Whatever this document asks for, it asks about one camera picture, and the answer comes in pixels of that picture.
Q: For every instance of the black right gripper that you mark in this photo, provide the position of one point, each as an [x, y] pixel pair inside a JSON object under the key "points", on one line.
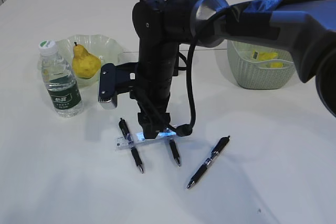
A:
{"points": [[153, 117]]}

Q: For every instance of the clear water bottle green label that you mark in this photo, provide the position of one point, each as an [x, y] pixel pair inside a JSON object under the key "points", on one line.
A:
{"points": [[59, 80]]}

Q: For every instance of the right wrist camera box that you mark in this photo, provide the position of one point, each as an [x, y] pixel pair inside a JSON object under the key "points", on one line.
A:
{"points": [[115, 80]]}

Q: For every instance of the black square pen holder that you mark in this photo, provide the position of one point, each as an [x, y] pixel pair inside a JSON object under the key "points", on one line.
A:
{"points": [[178, 66]]}

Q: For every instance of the clear plastic ruler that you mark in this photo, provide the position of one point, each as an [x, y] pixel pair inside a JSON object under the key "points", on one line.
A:
{"points": [[138, 139]]}

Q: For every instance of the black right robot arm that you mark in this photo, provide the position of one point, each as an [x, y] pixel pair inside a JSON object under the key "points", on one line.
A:
{"points": [[304, 28]]}

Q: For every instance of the green wavy glass plate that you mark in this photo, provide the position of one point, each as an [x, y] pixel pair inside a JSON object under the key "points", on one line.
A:
{"points": [[103, 47]]}

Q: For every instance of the green plastic woven basket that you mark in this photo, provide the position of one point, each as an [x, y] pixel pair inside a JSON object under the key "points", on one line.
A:
{"points": [[249, 76]]}

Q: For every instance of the yellow pear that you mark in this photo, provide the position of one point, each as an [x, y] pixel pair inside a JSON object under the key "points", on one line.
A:
{"points": [[84, 64]]}

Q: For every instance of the yellow waste paper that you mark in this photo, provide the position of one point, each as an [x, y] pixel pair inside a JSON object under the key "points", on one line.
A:
{"points": [[268, 59]]}

